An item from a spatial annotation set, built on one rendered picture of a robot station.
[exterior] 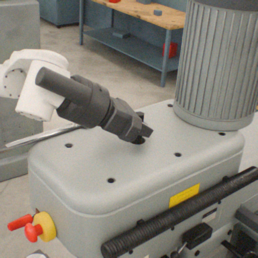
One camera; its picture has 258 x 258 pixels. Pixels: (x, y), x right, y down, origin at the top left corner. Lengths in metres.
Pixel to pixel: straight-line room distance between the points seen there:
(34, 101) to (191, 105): 0.40
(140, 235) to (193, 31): 0.44
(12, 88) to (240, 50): 0.47
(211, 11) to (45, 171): 0.46
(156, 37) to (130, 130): 6.26
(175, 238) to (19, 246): 2.45
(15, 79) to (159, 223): 0.39
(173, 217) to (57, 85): 0.35
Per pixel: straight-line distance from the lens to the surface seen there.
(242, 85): 0.96
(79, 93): 0.74
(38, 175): 0.86
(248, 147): 1.22
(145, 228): 0.82
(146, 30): 7.22
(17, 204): 3.73
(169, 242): 0.99
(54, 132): 0.92
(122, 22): 7.70
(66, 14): 8.35
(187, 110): 1.00
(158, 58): 6.38
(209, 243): 1.15
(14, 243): 3.39
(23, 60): 0.81
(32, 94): 0.75
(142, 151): 0.88
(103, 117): 0.80
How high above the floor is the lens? 2.36
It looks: 29 degrees down
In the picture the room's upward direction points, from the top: 4 degrees clockwise
